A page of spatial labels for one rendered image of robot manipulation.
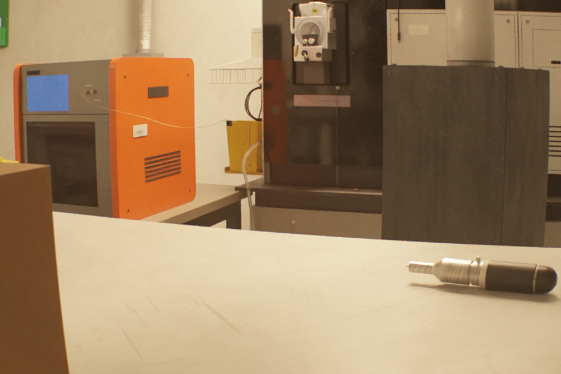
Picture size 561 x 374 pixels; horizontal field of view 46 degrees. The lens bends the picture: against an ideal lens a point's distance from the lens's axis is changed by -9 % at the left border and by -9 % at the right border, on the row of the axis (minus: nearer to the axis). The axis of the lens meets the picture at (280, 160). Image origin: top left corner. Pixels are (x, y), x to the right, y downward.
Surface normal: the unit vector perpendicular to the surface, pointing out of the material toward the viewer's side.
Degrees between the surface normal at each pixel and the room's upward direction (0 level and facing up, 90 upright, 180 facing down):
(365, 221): 90
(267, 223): 90
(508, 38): 90
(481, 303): 0
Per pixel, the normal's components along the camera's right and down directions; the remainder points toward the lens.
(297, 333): 0.00, -0.99
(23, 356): 0.92, 0.04
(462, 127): -0.65, 0.10
